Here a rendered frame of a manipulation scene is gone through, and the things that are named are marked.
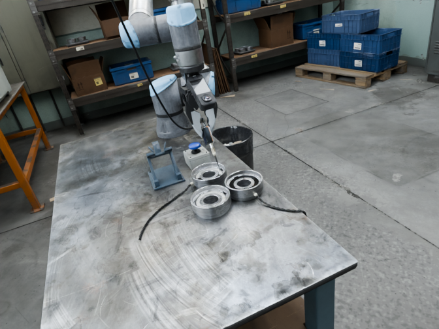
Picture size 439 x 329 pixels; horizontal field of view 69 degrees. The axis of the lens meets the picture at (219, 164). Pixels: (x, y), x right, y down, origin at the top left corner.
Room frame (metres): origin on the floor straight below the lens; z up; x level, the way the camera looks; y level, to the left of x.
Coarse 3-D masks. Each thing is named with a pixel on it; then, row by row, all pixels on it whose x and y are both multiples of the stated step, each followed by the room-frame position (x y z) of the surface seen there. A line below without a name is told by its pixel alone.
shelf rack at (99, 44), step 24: (48, 0) 3.89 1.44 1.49; (72, 0) 3.96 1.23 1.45; (96, 0) 4.03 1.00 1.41; (48, 48) 3.83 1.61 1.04; (72, 48) 3.90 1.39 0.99; (96, 48) 3.98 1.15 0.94; (168, 72) 4.39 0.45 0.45; (72, 96) 4.02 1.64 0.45; (96, 96) 3.93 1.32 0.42; (216, 96) 4.39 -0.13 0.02
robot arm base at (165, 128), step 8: (176, 112) 1.26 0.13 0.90; (160, 120) 1.27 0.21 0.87; (168, 120) 1.25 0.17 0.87; (176, 120) 1.25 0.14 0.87; (184, 120) 1.28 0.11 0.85; (160, 128) 1.26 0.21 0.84; (168, 128) 1.24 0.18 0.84; (176, 128) 1.24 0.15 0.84; (160, 136) 1.26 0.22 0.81; (168, 136) 1.24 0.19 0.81; (176, 136) 1.23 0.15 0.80
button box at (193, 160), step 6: (186, 150) 0.99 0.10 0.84; (192, 150) 0.97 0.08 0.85; (198, 150) 0.97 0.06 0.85; (204, 150) 0.97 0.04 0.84; (186, 156) 0.95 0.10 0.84; (192, 156) 0.94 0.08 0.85; (198, 156) 0.93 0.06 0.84; (204, 156) 0.94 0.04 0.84; (186, 162) 0.98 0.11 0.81; (192, 162) 0.93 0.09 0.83; (198, 162) 0.93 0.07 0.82; (204, 162) 0.94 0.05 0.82; (210, 162) 0.94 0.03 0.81; (192, 168) 0.92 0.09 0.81
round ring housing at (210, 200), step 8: (200, 192) 0.74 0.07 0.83; (224, 192) 0.72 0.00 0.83; (192, 200) 0.70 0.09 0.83; (200, 200) 0.70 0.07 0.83; (208, 200) 0.72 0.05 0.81; (216, 200) 0.71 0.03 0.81; (192, 208) 0.68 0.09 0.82; (200, 208) 0.65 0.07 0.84; (208, 208) 0.65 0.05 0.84; (216, 208) 0.65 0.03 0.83; (224, 208) 0.66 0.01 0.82; (200, 216) 0.67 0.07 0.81; (208, 216) 0.65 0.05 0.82; (216, 216) 0.65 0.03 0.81
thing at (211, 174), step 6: (198, 168) 0.87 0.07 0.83; (204, 168) 0.87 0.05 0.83; (222, 168) 0.85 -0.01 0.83; (192, 174) 0.83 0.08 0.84; (204, 174) 0.85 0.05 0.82; (210, 174) 0.85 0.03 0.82; (216, 174) 0.82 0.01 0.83; (222, 174) 0.80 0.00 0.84; (192, 180) 0.82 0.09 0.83; (198, 180) 0.79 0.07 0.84; (204, 180) 0.78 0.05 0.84; (210, 180) 0.78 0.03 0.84; (216, 180) 0.78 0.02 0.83; (222, 180) 0.79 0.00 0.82; (198, 186) 0.79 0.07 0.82
